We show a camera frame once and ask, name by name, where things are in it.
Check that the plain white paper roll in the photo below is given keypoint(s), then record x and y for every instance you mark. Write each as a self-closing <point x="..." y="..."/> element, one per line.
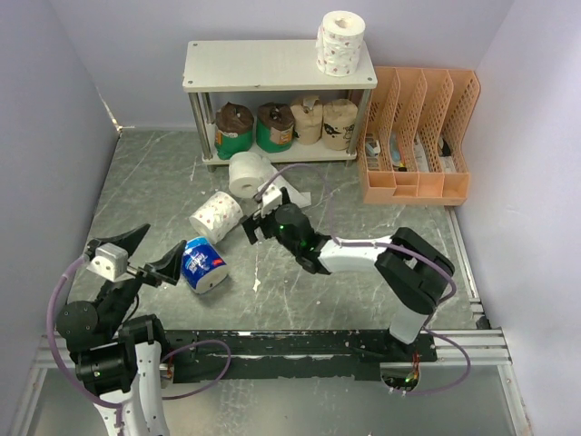
<point x="249" y="171"/>

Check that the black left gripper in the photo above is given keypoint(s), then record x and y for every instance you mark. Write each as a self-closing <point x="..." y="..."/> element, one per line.
<point x="165" y="269"/>

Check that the red-dotted paper roll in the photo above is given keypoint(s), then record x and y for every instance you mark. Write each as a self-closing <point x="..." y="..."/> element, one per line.
<point x="216" y="217"/>
<point x="339" y="40"/>

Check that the green roll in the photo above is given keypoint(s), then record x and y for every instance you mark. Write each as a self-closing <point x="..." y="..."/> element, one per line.
<point x="233" y="130"/>
<point x="274" y="127"/>

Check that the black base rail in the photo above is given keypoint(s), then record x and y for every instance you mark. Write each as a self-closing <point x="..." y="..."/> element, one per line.
<point x="269" y="355"/>

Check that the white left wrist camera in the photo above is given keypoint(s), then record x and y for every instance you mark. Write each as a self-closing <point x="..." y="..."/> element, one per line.
<point x="109" y="262"/>

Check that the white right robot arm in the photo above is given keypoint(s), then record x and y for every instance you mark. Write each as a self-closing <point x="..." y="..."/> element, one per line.
<point x="413" y="269"/>

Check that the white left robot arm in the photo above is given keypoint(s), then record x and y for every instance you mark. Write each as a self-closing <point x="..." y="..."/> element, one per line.
<point x="111" y="358"/>

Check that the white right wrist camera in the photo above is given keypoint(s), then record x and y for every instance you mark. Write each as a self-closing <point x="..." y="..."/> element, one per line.
<point x="268" y="198"/>

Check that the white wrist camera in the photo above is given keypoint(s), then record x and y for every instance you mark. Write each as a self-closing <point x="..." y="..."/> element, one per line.
<point x="109" y="262"/>
<point x="268" y="198"/>

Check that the blue tissue roll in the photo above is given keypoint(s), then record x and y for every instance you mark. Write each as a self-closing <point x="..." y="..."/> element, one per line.
<point x="202" y="267"/>

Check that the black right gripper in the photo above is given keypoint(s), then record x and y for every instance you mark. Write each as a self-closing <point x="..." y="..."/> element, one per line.
<point x="250" y="226"/>

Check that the orange plastic file organizer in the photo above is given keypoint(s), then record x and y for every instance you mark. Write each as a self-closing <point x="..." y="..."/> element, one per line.
<point x="412" y="149"/>

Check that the tan paper roll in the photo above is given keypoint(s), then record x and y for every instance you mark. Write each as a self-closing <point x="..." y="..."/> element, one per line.
<point x="339" y="117"/>

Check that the tan roll with tail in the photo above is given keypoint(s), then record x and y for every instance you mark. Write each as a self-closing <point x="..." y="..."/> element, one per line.
<point x="308" y="119"/>

